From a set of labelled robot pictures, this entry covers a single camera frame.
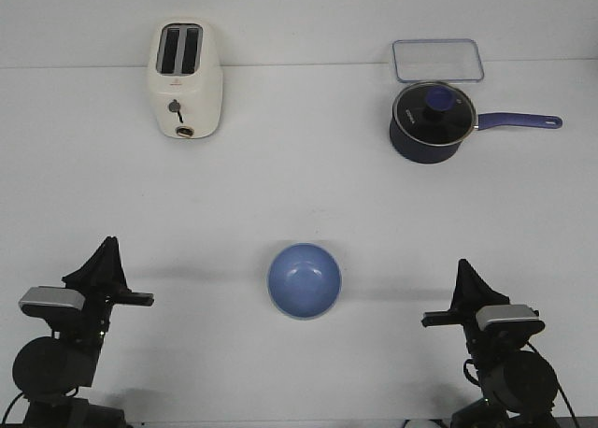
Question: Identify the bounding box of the glass pot lid blue knob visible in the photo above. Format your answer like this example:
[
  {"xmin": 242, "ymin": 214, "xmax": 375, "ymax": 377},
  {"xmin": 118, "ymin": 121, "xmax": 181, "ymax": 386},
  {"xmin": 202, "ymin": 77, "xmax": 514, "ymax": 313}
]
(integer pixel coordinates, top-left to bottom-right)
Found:
[{"xmin": 392, "ymin": 81, "xmax": 477, "ymax": 132}]

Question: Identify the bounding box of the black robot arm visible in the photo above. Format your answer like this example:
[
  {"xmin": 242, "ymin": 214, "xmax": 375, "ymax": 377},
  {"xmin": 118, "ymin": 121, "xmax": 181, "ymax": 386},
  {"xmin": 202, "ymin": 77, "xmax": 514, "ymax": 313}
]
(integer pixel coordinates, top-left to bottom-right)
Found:
[
  {"xmin": 421, "ymin": 259, "xmax": 564, "ymax": 427},
  {"xmin": 12, "ymin": 236, "xmax": 154, "ymax": 427}
]

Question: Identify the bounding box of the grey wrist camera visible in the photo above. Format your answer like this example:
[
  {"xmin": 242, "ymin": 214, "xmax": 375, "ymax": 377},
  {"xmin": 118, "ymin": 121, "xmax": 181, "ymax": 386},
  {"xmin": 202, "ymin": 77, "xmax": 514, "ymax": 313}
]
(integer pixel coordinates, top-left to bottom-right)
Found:
[
  {"xmin": 18, "ymin": 286, "xmax": 85, "ymax": 319},
  {"xmin": 476, "ymin": 304, "xmax": 546, "ymax": 339}
]

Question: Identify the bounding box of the dark blue saucepan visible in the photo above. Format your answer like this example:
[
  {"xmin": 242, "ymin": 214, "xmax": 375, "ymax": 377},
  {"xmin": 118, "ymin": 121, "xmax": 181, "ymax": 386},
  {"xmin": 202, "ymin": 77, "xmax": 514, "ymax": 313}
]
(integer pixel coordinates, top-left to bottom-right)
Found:
[{"xmin": 390, "ymin": 112, "xmax": 563, "ymax": 164}]

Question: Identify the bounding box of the cream two-slot toaster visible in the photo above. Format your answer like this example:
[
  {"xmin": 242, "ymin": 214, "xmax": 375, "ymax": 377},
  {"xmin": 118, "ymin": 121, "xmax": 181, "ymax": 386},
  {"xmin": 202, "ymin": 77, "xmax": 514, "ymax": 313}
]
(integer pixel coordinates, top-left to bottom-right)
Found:
[{"xmin": 147, "ymin": 18, "xmax": 223, "ymax": 139}]

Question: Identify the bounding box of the clear plastic container lid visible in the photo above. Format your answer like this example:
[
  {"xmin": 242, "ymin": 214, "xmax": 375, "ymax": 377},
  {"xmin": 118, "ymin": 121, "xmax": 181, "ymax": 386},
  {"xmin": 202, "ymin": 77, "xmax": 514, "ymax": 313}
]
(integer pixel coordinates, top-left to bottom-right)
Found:
[{"xmin": 392, "ymin": 38, "xmax": 485, "ymax": 83}]

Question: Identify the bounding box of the blue bowl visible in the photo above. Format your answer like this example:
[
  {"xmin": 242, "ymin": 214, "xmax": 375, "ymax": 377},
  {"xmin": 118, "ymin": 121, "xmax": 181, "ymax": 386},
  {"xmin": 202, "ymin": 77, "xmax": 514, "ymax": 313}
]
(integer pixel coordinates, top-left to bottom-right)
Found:
[{"xmin": 266, "ymin": 243, "xmax": 342, "ymax": 320}]

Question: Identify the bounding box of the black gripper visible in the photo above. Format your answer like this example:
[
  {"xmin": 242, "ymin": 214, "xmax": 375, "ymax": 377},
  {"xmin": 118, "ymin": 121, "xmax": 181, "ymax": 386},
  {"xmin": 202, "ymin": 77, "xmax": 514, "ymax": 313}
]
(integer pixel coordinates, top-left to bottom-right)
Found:
[
  {"xmin": 421, "ymin": 259, "xmax": 531, "ymax": 361},
  {"xmin": 49, "ymin": 236, "xmax": 154, "ymax": 349}
]

